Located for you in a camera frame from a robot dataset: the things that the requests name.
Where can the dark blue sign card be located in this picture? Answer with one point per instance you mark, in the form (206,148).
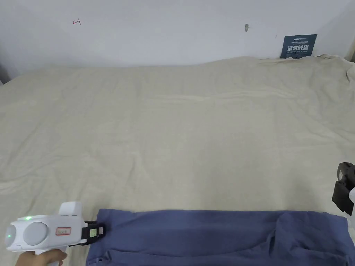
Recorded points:
(298,47)

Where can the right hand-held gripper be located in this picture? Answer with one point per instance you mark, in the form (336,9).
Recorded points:
(343,198)

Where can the dark blue shirt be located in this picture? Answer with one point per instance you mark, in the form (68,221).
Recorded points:
(199,238)

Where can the person's left hand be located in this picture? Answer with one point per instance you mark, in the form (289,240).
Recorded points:
(38,259)

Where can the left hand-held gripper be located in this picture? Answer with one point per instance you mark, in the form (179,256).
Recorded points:
(47,232)

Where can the bed with beige sheet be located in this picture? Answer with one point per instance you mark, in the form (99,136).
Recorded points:
(172,133)

